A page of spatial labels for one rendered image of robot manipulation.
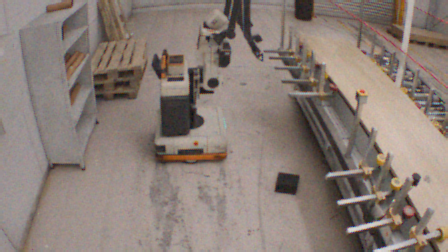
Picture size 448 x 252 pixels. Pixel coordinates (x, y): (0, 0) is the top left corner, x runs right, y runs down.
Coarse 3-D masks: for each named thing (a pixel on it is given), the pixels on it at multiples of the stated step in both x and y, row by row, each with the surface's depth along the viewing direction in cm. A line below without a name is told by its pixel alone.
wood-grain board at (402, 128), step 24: (312, 48) 360; (336, 48) 370; (336, 72) 309; (360, 72) 315; (384, 96) 274; (360, 120) 240; (384, 120) 239; (408, 120) 241; (384, 144) 212; (408, 144) 212; (432, 144) 212; (408, 168) 189; (432, 168) 188; (408, 192) 170; (432, 192) 168; (432, 216) 151; (432, 240) 138
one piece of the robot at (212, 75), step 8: (200, 24) 306; (200, 32) 297; (208, 32) 286; (216, 32) 287; (200, 40) 290; (200, 48) 300; (208, 48) 300; (208, 56) 306; (208, 64) 307; (216, 64) 309; (208, 72) 310; (216, 72) 310; (208, 80) 313; (216, 80) 314; (208, 88) 318; (216, 88) 319
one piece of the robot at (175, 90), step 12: (192, 72) 316; (168, 84) 295; (180, 84) 296; (192, 84) 320; (168, 96) 301; (180, 96) 303; (192, 96) 326; (168, 108) 306; (180, 108) 308; (192, 108) 324; (168, 120) 313; (180, 120) 314; (192, 120) 340; (168, 132) 319; (180, 132) 321
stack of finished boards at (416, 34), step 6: (396, 30) 792; (402, 30) 764; (414, 30) 795; (420, 30) 812; (426, 30) 831; (414, 36) 757; (420, 36) 758; (426, 36) 762; (432, 36) 775; (438, 36) 792; (444, 36) 811; (432, 42) 771; (438, 42) 773; (444, 42) 775
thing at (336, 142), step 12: (288, 60) 375; (300, 84) 332; (312, 108) 301; (324, 120) 274; (336, 132) 260; (336, 144) 247; (336, 156) 246; (348, 168) 223; (348, 180) 222; (360, 180) 209; (360, 192) 202; (360, 204) 199; (372, 216) 182
